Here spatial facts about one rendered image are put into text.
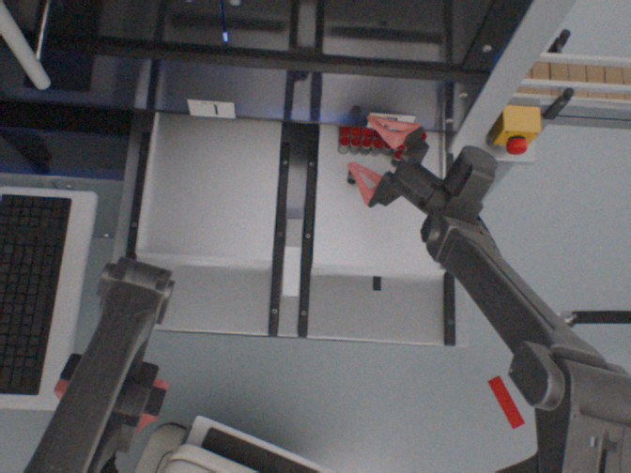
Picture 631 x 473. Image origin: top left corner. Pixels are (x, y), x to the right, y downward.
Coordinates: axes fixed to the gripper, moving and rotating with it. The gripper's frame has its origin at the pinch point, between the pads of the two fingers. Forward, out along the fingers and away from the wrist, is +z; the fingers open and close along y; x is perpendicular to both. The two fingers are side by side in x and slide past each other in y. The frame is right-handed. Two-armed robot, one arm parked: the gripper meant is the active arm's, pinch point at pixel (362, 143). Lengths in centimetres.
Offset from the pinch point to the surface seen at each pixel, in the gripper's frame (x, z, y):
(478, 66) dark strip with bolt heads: -19.4, -4.8, 11.7
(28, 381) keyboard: 40, 26, -62
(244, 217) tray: -1.6, 18.3, -33.9
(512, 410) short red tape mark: -77, -48, -106
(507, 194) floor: -123, -3, -73
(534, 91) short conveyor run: -55, -7, -4
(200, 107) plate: 0.7, 33.3, -16.0
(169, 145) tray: 0, 40, -31
